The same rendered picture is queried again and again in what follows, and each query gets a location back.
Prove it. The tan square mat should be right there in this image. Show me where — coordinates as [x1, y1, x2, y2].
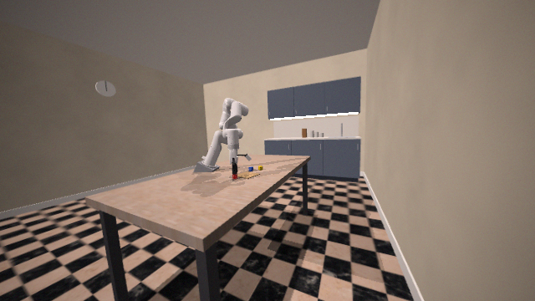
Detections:
[237, 171, 260, 179]

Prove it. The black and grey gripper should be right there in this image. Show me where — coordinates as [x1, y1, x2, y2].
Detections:
[228, 148, 239, 175]

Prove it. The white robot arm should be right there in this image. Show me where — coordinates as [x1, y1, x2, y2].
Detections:
[202, 98, 248, 168]

